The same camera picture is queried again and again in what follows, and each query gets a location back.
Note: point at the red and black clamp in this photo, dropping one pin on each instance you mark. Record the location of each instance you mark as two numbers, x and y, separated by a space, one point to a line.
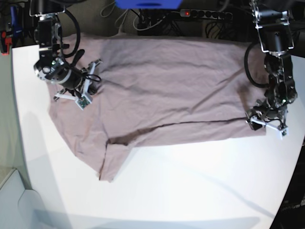
5 42

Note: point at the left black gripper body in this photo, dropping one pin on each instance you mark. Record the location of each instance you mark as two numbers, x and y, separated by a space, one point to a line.
271 111

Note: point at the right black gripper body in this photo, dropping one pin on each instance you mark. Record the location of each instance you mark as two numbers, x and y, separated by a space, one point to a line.
76 81

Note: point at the white camera bracket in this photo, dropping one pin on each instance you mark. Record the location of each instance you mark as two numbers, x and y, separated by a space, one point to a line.
85 97
282 130

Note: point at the black power strip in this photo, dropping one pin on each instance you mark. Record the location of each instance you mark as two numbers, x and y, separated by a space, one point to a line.
205 14

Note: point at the blue and black device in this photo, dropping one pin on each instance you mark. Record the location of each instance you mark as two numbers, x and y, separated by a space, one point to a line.
16 13

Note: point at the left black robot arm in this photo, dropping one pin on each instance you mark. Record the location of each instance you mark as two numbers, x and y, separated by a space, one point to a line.
275 38

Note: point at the mauve pink t-shirt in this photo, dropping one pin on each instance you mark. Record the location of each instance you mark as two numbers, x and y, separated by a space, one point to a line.
156 91

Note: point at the blue plastic mount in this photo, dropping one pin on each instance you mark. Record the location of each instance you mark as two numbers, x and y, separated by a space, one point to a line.
148 4

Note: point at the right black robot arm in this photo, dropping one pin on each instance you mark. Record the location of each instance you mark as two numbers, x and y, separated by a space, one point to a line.
54 66

